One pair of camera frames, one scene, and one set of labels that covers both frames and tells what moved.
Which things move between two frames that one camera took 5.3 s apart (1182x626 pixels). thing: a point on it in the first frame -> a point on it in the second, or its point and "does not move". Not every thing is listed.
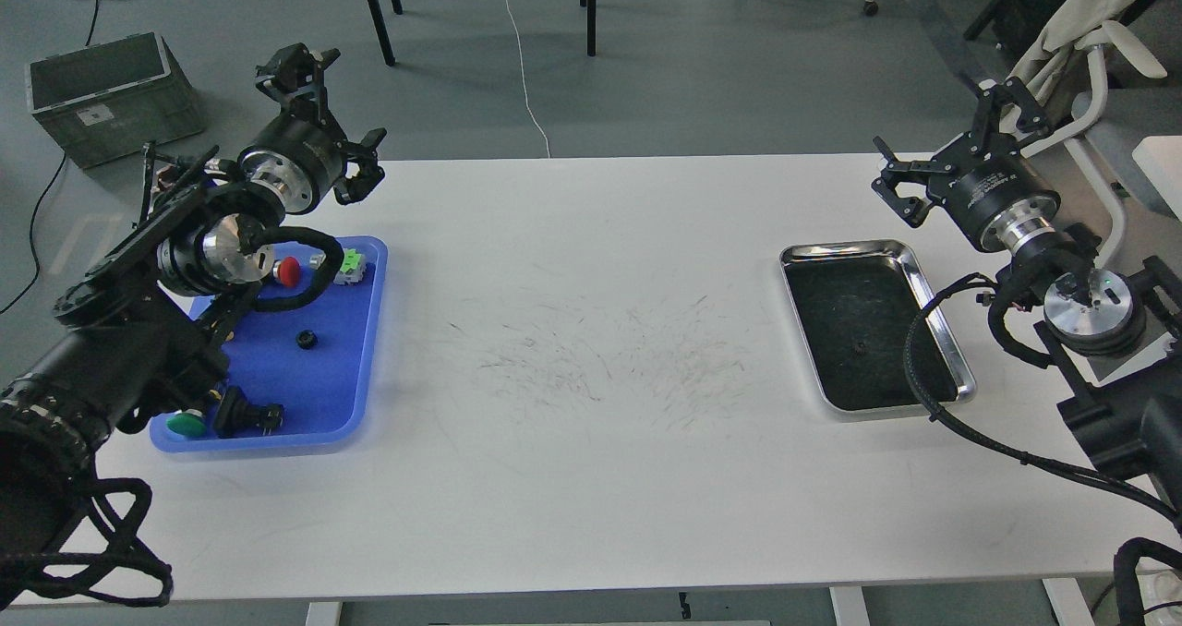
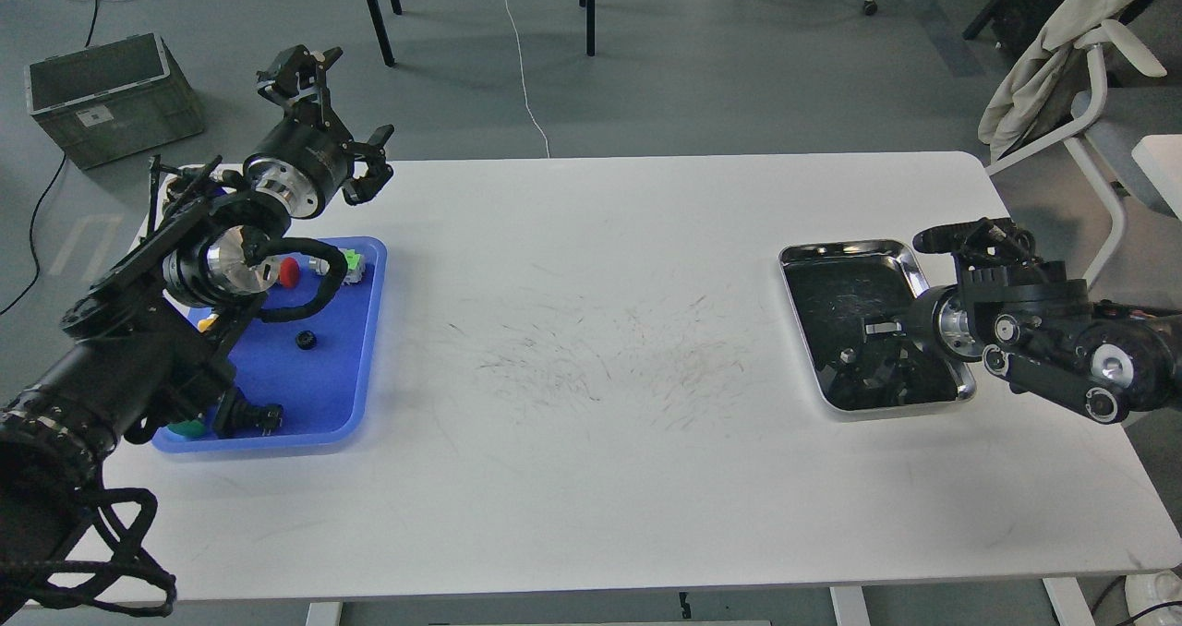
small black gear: [307, 339] does not move
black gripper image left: [300, 156] does not move
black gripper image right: [996, 192] -> [1007, 303]
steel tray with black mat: [853, 302] does not move
